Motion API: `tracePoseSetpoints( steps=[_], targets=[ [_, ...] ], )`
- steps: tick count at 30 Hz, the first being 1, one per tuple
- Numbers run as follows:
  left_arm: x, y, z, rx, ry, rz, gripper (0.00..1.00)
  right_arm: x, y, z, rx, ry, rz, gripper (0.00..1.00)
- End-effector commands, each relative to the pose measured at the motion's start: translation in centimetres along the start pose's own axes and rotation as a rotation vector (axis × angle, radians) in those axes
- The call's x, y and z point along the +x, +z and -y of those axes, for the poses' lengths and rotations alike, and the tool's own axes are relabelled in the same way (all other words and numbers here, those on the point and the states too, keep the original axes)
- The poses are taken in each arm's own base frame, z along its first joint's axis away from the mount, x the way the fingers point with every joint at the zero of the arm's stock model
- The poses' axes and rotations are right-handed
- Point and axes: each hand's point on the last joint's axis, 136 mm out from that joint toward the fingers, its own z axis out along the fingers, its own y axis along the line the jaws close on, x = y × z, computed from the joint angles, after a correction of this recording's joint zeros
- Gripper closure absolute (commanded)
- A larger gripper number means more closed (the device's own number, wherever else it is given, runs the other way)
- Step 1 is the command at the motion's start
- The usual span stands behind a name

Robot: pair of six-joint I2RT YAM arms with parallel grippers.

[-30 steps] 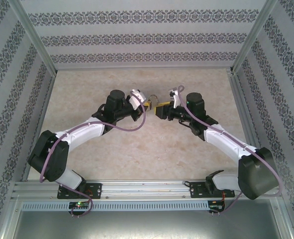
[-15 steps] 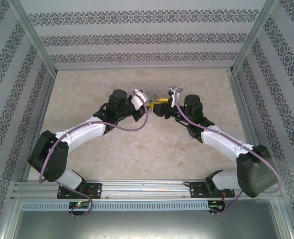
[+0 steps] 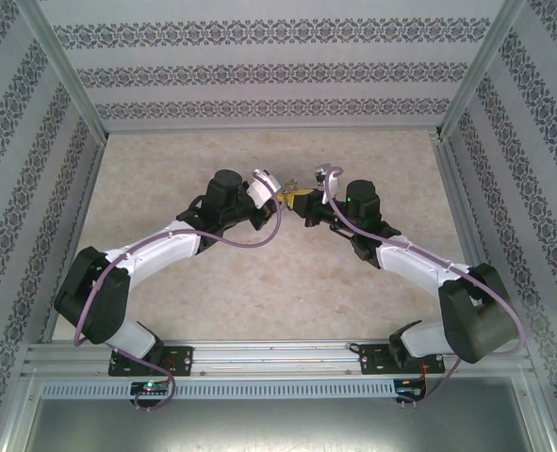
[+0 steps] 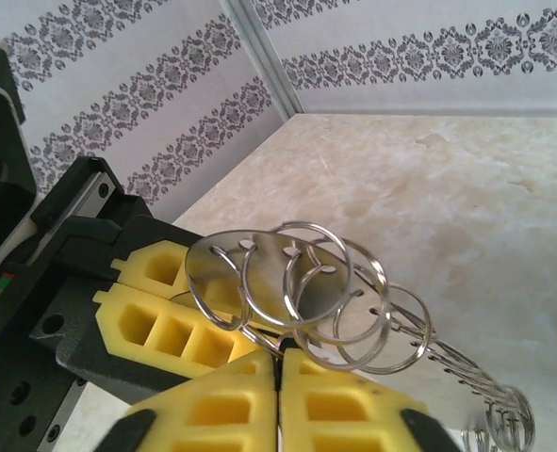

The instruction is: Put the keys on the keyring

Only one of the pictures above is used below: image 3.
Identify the left wrist camera, white mount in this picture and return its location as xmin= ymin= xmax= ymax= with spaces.
xmin=246 ymin=167 xmax=283 ymax=209

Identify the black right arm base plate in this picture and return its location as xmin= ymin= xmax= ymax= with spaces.
xmin=357 ymin=342 xmax=447 ymax=377

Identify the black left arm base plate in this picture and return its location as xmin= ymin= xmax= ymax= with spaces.
xmin=107 ymin=346 xmax=195 ymax=378

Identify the aluminium right side rail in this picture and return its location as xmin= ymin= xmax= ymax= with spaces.
xmin=431 ymin=134 xmax=515 ymax=340

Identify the right circuit board, blue light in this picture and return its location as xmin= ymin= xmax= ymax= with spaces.
xmin=395 ymin=379 xmax=428 ymax=401

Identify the aluminium right frame post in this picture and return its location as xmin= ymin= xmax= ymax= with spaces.
xmin=435 ymin=0 xmax=529 ymax=140

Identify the grey slotted cable duct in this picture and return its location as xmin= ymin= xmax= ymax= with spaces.
xmin=40 ymin=379 xmax=397 ymax=399

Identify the left circuit board, green light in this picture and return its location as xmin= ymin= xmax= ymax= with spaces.
xmin=130 ymin=380 xmax=172 ymax=396

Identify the aluminium frame post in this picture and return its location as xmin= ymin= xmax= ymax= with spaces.
xmin=435 ymin=0 xmax=529 ymax=140
xmin=16 ymin=0 xmax=109 ymax=147

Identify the aluminium back wall strip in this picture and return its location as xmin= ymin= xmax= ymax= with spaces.
xmin=104 ymin=124 xmax=444 ymax=135

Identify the grey sheet metal tray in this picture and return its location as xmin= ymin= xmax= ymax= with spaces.
xmin=21 ymin=376 xmax=555 ymax=452

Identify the aluminium mounting rail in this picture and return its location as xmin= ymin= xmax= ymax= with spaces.
xmin=21 ymin=341 xmax=536 ymax=378

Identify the right wrist camera, white mount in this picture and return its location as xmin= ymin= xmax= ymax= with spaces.
xmin=312 ymin=162 xmax=341 ymax=204

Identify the aluminium left wall strip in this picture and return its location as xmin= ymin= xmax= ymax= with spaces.
xmin=40 ymin=136 xmax=107 ymax=345

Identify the aluminium left frame post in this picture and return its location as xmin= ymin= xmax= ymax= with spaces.
xmin=16 ymin=0 xmax=109 ymax=147

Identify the wrist camera, white mount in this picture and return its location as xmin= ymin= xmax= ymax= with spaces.
xmin=312 ymin=162 xmax=341 ymax=204
xmin=246 ymin=167 xmax=283 ymax=209

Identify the aluminium wall strip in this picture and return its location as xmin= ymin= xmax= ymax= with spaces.
xmin=104 ymin=124 xmax=444 ymax=135
xmin=40 ymin=136 xmax=107 ymax=345

